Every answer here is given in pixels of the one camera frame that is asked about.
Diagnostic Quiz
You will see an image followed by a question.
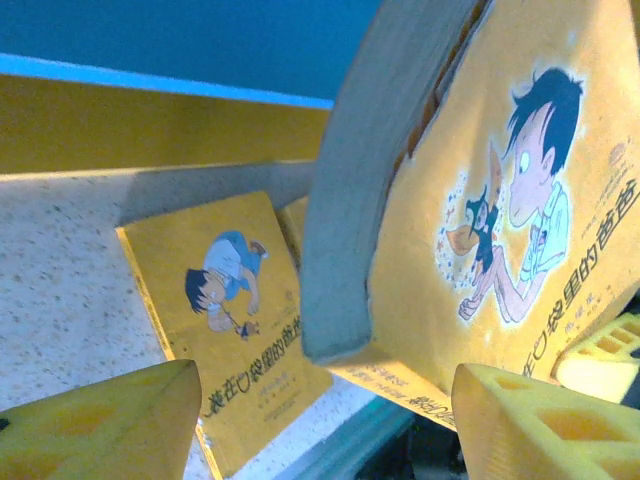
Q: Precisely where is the yellow book boy carrying sack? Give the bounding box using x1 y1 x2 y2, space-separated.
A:
277 195 310 274

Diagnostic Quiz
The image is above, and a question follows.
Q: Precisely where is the yellow book boy bending over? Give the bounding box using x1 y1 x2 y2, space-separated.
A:
115 190 335 480

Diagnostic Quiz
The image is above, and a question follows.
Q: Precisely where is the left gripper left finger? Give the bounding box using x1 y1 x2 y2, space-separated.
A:
0 358 203 480

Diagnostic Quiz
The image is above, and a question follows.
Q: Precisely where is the yellow blue wooden bookshelf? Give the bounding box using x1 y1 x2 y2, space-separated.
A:
0 0 389 176

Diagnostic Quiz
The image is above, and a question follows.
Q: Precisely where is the yellow book boy with doll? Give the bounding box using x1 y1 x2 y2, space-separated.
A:
299 0 640 434

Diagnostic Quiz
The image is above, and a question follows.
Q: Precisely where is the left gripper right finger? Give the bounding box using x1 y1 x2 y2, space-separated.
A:
451 362 640 480

